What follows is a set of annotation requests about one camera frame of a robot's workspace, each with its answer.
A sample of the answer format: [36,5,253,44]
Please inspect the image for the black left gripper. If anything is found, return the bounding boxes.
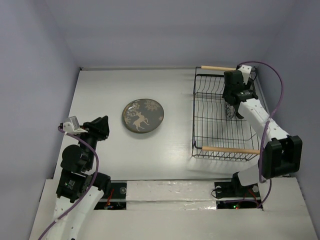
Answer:
[76,114,109,169]

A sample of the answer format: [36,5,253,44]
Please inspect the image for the blue floral white plate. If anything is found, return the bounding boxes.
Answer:
[224,102,236,120]

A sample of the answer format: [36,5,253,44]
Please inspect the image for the dark deer pattern plate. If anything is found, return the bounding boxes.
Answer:
[122,98,165,134]

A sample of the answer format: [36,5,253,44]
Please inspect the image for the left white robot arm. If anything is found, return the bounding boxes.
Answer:
[40,115,111,240]

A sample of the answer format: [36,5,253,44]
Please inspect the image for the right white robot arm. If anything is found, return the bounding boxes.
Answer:
[222,66,303,196]

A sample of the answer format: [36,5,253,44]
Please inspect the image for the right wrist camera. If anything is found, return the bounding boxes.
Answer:
[236,64,252,84]

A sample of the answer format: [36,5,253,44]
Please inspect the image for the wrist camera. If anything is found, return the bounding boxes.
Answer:
[61,116,88,135]
[236,64,252,84]

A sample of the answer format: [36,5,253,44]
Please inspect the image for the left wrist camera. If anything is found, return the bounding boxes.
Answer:
[61,116,88,135]

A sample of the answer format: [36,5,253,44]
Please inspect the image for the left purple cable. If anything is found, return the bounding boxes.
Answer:
[37,126,100,240]

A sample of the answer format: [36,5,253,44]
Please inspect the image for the purple cable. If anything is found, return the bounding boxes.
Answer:
[236,61,286,208]
[37,126,100,240]

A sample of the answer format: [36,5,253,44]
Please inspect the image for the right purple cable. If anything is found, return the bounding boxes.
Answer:
[236,61,286,208]

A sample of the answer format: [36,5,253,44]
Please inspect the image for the black wire dish rack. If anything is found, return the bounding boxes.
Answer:
[191,66,260,162]

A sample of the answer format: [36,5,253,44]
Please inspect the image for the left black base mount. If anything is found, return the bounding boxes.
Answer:
[94,181,127,210]

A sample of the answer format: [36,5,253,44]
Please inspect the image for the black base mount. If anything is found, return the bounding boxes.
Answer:
[94,181,127,210]
[210,172,262,210]

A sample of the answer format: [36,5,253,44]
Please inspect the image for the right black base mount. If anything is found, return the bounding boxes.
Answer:
[210,172,262,210]

